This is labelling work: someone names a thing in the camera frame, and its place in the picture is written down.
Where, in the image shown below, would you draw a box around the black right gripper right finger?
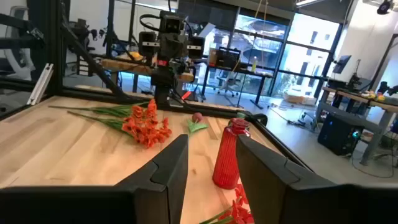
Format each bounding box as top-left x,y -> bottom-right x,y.
236,135 -> 343,224

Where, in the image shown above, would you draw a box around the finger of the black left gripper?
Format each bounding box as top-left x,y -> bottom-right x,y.
174,32 -> 188,60
160,32 -> 175,60

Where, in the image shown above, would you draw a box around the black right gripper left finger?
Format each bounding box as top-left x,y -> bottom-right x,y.
114,134 -> 190,224

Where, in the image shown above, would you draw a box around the red artificial flower bunch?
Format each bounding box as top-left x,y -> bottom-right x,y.
198,183 -> 255,224

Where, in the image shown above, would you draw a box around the red ribbed glass vase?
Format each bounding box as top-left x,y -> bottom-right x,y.
212,118 -> 251,190

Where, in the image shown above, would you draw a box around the orange artificial flower bunch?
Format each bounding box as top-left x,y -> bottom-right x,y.
67,111 -> 173,149
48,98 -> 158,125

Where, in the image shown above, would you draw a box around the dark red artificial tulip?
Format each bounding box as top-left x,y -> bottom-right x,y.
186,111 -> 210,135

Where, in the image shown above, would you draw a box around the wooden top workbench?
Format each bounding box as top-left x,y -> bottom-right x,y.
315,86 -> 398,166
101,52 -> 195,94

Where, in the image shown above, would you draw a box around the black equipment crate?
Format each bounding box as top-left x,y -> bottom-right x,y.
215,46 -> 242,71

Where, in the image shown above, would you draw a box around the grey office chair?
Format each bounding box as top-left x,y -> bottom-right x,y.
215,76 -> 241,98

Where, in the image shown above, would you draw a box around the black standing desk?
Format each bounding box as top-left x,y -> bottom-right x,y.
200,63 -> 274,110

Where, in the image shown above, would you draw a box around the black computer tower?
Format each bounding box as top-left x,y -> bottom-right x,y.
317,112 -> 365,157

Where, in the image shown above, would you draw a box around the flat cardboard pieces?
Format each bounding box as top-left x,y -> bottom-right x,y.
282,91 -> 317,106

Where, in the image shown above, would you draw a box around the silver aluminium extrusion bar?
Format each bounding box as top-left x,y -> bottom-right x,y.
26,63 -> 54,106

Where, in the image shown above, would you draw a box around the white office chair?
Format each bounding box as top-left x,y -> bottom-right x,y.
0,5 -> 35,81

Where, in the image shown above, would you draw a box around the small black bench robot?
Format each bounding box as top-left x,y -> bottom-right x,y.
346,58 -> 364,91

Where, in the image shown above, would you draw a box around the small black monitor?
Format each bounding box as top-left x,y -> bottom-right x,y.
331,54 -> 353,75

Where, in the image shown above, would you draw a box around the black ceiling spotlight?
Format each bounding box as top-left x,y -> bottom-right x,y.
376,0 -> 393,16

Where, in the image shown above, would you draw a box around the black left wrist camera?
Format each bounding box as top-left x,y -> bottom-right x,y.
160,11 -> 185,34

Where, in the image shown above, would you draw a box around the black aluminium table frame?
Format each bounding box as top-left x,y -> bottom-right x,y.
0,0 -> 313,172

